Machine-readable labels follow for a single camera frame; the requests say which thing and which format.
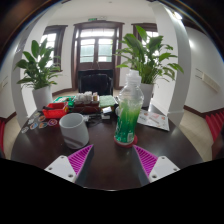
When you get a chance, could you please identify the dark framed window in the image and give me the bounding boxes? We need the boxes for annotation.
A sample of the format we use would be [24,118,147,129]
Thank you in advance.
[131,22,160,44]
[41,24,68,68]

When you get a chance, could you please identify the potted plant in white pot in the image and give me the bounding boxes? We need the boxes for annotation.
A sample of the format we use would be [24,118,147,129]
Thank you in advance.
[114,24,185,108]
[13,38,63,111]

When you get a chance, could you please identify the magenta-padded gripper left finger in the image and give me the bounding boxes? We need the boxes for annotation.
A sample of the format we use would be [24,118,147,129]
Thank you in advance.
[43,143,96,188]

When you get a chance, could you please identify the dark wooden glazed door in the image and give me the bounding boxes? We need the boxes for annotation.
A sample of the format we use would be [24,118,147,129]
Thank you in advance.
[73,20,125,91]

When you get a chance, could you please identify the flat round red coaster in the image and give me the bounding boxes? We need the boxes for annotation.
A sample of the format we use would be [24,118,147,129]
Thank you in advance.
[113,134,139,149]

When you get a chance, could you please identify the small white box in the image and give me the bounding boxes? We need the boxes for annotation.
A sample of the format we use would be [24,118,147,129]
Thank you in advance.
[101,106,113,121]

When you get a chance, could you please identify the green notebook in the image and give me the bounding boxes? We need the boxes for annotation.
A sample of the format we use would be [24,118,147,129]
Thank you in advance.
[98,94,117,109]

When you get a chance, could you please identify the round magenta sticker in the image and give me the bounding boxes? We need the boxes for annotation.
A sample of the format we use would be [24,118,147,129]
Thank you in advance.
[47,118,59,127]

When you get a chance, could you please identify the black office chair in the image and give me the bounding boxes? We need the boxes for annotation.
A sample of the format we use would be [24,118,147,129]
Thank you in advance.
[77,68,114,97]

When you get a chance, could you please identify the tray of small jars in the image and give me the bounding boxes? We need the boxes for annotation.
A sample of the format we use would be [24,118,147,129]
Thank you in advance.
[71,91,101,115]

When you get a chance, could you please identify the red carpeted stairs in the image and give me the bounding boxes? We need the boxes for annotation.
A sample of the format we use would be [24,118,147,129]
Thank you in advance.
[0,119,6,152]
[204,109,224,143]

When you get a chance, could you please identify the green flat box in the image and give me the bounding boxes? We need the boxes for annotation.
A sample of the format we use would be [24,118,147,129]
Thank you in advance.
[52,95,77,105]

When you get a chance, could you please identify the clear bottle with green drink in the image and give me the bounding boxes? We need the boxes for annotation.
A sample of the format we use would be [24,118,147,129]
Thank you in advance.
[114,69,145,145]

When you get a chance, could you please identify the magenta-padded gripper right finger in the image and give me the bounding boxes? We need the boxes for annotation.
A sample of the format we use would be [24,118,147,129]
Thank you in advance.
[132,144,181,187]

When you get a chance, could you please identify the red plastic basket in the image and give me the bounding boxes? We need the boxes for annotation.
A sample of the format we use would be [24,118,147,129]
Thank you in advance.
[42,102,70,120]

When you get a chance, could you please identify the printed paper leaflet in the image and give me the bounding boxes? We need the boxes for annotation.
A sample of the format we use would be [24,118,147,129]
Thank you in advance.
[136,109,171,132]

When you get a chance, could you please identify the white ceramic mug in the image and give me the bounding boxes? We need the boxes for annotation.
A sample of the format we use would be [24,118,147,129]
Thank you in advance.
[58,112,91,150]

